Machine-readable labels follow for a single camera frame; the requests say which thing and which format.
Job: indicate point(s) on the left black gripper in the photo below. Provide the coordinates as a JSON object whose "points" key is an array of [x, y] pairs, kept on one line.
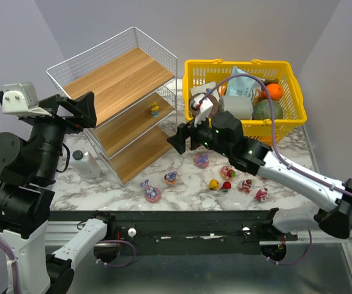
{"points": [[61, 111]]}

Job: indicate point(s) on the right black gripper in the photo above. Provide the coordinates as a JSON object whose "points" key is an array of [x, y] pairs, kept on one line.
{"points": [[190, 136]]}

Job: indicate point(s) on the yellow blue minion toy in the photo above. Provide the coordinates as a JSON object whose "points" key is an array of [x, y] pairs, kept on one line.
{"points": [[155, 109]]}

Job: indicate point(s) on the yellow duck toy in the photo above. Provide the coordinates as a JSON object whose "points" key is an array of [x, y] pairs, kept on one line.
{"points": [[214, 184]]}

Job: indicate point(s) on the red strawberry toy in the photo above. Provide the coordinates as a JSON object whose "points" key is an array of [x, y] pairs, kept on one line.
{"points": [[226, 186]]}

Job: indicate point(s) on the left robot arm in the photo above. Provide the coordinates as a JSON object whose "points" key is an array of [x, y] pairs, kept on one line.
{"points": [[27, 169]]}

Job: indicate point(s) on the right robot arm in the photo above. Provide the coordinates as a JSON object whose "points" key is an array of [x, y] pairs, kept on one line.
{"points": [[333, 198]]}

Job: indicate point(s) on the brown chocolate donut cake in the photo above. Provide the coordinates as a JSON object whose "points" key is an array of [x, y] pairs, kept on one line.
{"points": [[214, 101]]}

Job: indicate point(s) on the purple pink toy figure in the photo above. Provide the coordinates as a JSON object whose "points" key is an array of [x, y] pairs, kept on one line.
{"points": [[202, 160]]}

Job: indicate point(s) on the small purple bunny toy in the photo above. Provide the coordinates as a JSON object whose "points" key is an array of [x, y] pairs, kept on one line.
{"points": [[171, 177]]}

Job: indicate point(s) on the white plastic bottle black cap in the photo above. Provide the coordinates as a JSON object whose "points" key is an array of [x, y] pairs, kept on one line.
{"points": [[85, 165]]}

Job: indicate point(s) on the white tissue packet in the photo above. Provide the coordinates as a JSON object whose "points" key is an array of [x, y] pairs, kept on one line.
{"points": [[205, 88]]}

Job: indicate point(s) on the pink strawberry cake toy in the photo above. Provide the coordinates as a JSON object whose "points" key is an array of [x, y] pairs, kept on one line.
{"points": [[227, 172]]}

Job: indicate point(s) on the yellow plastic shopping basket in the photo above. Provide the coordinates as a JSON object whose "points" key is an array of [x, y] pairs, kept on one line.
{"points": [[201, 71]]}

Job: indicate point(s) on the purple bunny toy pink base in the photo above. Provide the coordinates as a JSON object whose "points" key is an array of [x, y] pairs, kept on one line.
{"points": [[152, 194]]}

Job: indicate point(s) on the light blue snack bag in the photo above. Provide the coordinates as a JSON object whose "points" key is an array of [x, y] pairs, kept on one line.
{"points": [[242, 86]]}

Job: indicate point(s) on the green melon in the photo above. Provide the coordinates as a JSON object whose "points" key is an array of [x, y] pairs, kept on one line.
{"points": [[262, 110]]}

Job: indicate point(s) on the pink red figure toy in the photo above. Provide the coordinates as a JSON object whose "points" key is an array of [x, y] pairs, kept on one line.
{"points": [[262, 195]]}

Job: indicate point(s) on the orange fruit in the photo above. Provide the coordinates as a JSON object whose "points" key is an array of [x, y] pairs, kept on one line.
{"points": [[274, 90]]}

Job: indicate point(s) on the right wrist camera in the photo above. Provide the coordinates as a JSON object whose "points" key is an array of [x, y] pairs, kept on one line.
{"points": [[202, 105]]}

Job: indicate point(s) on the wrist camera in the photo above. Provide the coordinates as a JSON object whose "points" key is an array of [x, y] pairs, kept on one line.
{"points": [[20, 99], [202, 105]]}

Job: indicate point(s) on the white wire wooden shelf rack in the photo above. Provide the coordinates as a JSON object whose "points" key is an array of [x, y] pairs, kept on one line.
{"points": [[127, 73]]}

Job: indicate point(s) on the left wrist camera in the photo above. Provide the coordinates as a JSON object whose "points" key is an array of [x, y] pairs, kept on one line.
{"points": [[20, 99]]}

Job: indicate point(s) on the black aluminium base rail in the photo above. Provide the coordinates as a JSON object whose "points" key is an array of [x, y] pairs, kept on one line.
{"points": [[180, 232]]}

